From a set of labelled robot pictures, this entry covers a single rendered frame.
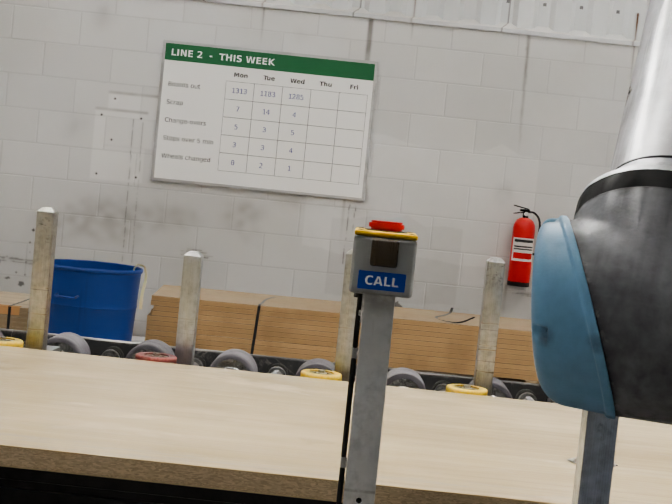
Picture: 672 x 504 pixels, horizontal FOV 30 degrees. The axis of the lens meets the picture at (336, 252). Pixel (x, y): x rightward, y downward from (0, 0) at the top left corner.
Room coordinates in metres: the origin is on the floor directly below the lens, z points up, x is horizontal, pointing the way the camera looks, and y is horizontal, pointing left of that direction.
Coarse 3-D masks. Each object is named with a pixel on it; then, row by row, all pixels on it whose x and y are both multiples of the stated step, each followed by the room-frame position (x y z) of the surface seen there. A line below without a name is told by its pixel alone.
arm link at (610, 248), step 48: (624, 144) 0.81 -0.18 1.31; (624, 192) 0.75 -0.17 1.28; (576, 240) 0.74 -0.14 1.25; (624, 240) 0.73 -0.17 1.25; (576, 288) 0.72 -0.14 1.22; (624, 288) 0.71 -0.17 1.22; (576, 336) 0.72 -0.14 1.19; (624, 336) 0.70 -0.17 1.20; (576, 384) 0.73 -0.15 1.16; (624, 384) 0.71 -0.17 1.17
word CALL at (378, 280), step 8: (360, 272) 1.37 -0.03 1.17; (368, 272) 1.37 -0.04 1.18; (376, 272) 1.37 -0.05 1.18; (384, 272) 1.37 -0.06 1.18; (360, 280) 1.37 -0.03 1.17; (368, 280) 1.37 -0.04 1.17; (376, 280) 1.37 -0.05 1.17; (384, 280) 1.37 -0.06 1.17; (392, 280) 1.37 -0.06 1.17; (400, 280) 1.37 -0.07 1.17; (368, 288) 1.37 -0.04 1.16; (376, 288) 1.37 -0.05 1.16; (384, 288) 1.37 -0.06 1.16; (392, 288) 1.37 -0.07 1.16; (400, 288) 1.37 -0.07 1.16
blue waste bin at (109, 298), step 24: (72, 264) 7.11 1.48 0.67; (96, 264) 7.16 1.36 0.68; (120, 264) 7.15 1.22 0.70; (72, 288) 6.65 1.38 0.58; (96, 288) 6.66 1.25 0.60; (120, 288) 6.73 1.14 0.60; (144, 288) 6.90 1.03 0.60; (72, 312) 6.66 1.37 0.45; (96, 312) 6.67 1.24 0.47; (120, 312) 6.75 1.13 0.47; (96, 336) 6.68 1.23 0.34; (120, 336) 6.77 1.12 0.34
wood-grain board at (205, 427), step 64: (0, 384) 1.97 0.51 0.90; (64, 384) 2.02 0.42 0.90; (128, 384) 2.08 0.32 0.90; (192, 384) 2.15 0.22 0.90; (256, 384) 2.21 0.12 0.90; (320, 384) 2.28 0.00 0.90; (0, 448) 1.56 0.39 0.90; (64, 448) 1.57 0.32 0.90; (128, 448) 1.61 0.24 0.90; (192, 448) 1.64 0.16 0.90; (256, 448) 1.68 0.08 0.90; (320, 448) 1.73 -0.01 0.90; (384, 448) 1.77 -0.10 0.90; (448, 448) 1.82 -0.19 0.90; (512, 448) 1.86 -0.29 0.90; (576, 448) 1.91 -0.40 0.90; (640, 448) 1.97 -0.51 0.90
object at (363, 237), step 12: (360, 228) 1.41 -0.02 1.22; (360, 240) 1.37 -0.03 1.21; (396, 240) 1.37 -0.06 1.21; (408, 240) 1.37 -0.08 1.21; (360, 252) 1.37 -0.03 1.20; (408, 252) 1.37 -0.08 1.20; (360, 264) 1.37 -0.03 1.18; (408, 264) 1.37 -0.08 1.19; (408, 276) 1.37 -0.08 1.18; (360, 288) 1.37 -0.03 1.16; (408, 288) 1.37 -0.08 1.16
